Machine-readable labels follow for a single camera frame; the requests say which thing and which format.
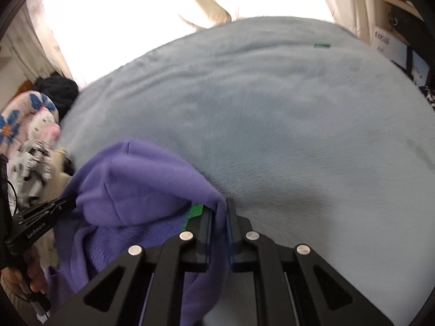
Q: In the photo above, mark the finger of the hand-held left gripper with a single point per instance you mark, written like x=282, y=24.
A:
x=64, y=202

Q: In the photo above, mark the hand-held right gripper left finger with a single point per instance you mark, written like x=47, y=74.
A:
x=205, y=237

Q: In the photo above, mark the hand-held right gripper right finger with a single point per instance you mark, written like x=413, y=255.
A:
x=238, y=244

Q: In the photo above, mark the purple printed hoodie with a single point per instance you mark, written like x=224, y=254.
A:
x=136, y=190

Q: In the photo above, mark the person's left hand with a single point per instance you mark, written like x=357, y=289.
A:
x=35, y=275

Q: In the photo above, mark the beige folded garment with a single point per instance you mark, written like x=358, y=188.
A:
x=57, y=173

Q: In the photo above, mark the white cat plush toy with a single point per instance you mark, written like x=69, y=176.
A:
x=42, y=124

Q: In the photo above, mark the floral quilt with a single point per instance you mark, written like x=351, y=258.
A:
x=17, y=108

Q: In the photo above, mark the black knitted cloth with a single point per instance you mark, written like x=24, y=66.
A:
x=57, y=91

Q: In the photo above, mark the blue-grey bed blanket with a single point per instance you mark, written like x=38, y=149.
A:
x=272, y=125

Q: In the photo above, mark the floral curtain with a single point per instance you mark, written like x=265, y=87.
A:
x=350, y=0
x=27, y=40

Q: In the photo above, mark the black and white patterned cloth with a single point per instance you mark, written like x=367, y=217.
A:
x=429, y=96

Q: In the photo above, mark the white cardboard box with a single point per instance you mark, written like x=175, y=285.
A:
x=389, y=44

